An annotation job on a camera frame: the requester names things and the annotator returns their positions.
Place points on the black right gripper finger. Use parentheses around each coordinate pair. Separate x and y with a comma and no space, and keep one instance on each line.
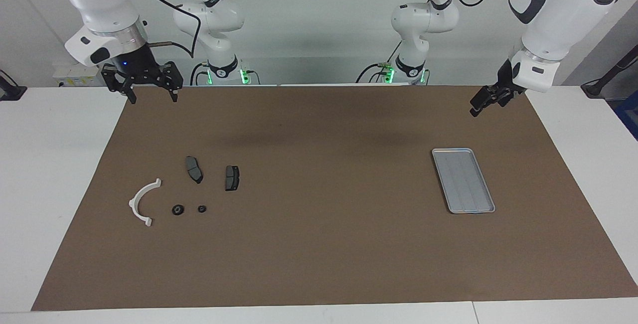
(131,93)
(175,92)

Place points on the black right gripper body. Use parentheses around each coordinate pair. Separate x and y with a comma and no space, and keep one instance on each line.
(139,67)

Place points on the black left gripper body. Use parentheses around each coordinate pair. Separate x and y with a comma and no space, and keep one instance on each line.
(504,82)

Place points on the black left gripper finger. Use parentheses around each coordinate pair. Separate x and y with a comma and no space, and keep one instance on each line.
(489,100)
(481,100)

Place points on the large black bearing gear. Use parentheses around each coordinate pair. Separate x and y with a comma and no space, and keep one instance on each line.
(174,210)

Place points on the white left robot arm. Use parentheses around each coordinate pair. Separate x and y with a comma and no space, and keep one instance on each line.
(558,15)

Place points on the silver metal tray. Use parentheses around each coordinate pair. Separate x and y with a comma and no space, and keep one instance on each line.
(473,199)

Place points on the white power box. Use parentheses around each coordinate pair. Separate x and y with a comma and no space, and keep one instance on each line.
(75,77)

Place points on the elongated grey brake pad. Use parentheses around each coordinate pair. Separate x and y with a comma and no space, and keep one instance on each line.
(193,168)

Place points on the rectangular dark brake pad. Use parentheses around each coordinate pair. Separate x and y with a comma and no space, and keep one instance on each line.
(232,178)

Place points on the black table clamp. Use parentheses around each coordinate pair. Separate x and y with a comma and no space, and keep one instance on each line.
(12,92)

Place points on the blue object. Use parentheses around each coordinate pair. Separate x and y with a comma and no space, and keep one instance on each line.
(629,114)

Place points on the brown table mat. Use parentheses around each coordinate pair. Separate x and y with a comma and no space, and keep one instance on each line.
(319,244)

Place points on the white semicircular plastic bracket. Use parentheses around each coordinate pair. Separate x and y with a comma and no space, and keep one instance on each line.
(133,205)

